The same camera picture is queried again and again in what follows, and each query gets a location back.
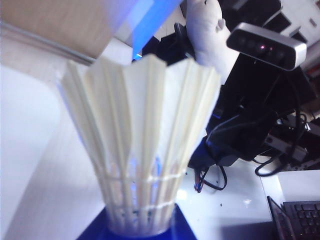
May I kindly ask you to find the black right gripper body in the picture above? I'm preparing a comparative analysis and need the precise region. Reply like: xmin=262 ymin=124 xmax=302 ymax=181
xmin=206 ymin=55 xmax=315 ymax=161

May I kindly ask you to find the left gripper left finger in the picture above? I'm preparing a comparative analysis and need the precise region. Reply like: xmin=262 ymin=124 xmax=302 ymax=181
xmin=76 ymin=206 xmax=113 ymax=240

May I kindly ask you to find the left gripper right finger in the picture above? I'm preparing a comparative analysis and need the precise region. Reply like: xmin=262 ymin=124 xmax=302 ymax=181
xmin=164 ymin=202 xmax=199 ymax=240

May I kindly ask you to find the white feather shuttlecock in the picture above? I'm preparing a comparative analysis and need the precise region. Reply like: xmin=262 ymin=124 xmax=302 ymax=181
xmin=61 ymin=54 xmax=223 ymax=238

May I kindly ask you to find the white plush toy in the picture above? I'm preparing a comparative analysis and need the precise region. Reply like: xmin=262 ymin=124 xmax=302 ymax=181
xmin=185 ymin=0 xmax=238 ymax=76

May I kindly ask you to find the black keyboard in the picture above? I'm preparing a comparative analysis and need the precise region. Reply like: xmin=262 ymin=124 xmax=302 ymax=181
xmin=266 ymin=195 xmax=320 ymax=240

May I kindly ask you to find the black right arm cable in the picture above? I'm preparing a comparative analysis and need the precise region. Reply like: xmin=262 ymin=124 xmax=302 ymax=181
xmin=197 ymin=72 xmax=310 ymax=193

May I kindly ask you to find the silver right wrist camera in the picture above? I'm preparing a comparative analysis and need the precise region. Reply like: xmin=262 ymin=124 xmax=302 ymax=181
xmin=226 ymin=21 xmax=308 ymax=72

